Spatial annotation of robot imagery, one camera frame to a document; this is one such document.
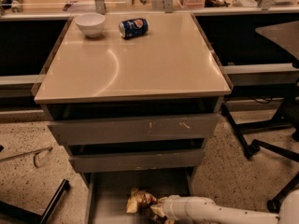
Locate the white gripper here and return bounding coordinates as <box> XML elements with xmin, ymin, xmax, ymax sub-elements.
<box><xmin>150</xmin><ymin>195</ymin><xmax>179</xmax><ymax>220</ymax></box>

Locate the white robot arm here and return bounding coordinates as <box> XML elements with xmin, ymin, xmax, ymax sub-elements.
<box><xmin>150</xmin><ymin>190</ymin><xmax>299</xmax><ymax>224</ymax></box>

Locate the grey open bottom drawer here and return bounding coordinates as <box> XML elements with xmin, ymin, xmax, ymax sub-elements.
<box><xmin>84</xmin><ymin>168</ymin><xmax>191</xmax><ymax>224</ymax></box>

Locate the grey middle drawer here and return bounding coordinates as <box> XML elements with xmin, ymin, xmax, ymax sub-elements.
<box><xmin>68</xmin><ymin>148</ymin><xmax>205</xmax><ymax>173</ymax></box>

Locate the grey top drawer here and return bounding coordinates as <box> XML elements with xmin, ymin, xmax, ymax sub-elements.
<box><xmin>49</xmin><ymin>113</ymin><xmax>220</xmax><ymax>146</ymax></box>

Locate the grey drawer cabinet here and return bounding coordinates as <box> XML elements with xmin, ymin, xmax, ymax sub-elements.
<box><xmin>32</xmin><ymin>11</ymin><xmax>234</xmax><ymax>224</ymax></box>

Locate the thin metal rod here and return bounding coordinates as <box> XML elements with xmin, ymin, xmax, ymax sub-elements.
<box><xmin>0</xmin><ymin>147</ymin><xmax>52</xmax><ymax>162</ymax></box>

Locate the black office chair base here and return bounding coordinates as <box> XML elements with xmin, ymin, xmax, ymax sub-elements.
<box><xmin>220</xmin><ymin>77</ymin><xmax>299</xmax><ymax>214</ymax></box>

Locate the blue pepsi can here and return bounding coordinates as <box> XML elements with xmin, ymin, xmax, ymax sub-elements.
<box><xmin>119</xmin><ymin>18</ymin><xmax>149</xmax><ymax>39</ymax></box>

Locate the white ceramic bowl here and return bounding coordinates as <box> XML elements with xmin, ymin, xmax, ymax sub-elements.
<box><xmin>75</xmin><ymin>13</ymin><xmax>106</xmax><ymax>37</ymax></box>

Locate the black metal frame leg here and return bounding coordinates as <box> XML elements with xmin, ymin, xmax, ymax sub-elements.
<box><xmin>0</xmin><ymin>179</ymin><xmax>70</xmax><ymax>224</ymax></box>

